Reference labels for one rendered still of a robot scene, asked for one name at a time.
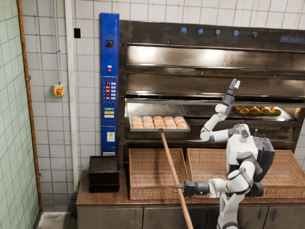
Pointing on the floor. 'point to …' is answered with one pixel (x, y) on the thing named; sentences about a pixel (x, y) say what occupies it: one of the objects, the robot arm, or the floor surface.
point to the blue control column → (106, 51)
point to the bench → (288, 206)
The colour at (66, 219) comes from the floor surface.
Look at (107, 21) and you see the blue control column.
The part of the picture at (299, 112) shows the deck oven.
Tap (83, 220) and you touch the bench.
